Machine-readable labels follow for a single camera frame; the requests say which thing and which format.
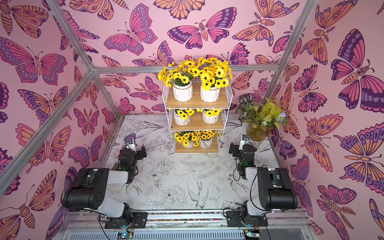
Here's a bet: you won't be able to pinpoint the sunflower pot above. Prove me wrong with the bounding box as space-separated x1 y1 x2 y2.
197 109 222 124
174 109 195 126
175 131 201 149
197 130 222 149
197 58 233 103
158 60 200 102

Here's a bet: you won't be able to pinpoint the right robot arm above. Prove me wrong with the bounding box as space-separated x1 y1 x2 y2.
229 143 299 226

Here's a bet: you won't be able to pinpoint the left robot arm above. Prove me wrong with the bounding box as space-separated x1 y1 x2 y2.
61 146 147 228

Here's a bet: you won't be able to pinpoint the purple pink garden trowel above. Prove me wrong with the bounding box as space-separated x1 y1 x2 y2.
115 134 137 157

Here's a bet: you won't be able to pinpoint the green leafy potted plant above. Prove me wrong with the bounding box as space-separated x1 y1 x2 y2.
236 94 288 142

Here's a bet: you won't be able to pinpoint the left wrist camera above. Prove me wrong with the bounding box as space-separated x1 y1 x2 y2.
125 138 136 152

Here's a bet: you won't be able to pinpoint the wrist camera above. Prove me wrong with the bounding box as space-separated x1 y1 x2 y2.
125 138 136 152
239 135 250 151

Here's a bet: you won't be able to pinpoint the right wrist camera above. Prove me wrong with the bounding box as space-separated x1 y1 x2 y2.
239 135 250 151

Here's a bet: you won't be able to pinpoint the white wire wooden shelf unit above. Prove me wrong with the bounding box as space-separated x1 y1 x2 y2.
162 78 233 154

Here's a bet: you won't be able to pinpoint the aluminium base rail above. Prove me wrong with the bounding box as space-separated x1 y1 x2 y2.
57 209 317 240

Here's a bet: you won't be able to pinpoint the aluminium frame bars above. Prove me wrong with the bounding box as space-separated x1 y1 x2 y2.
1 1 318 197

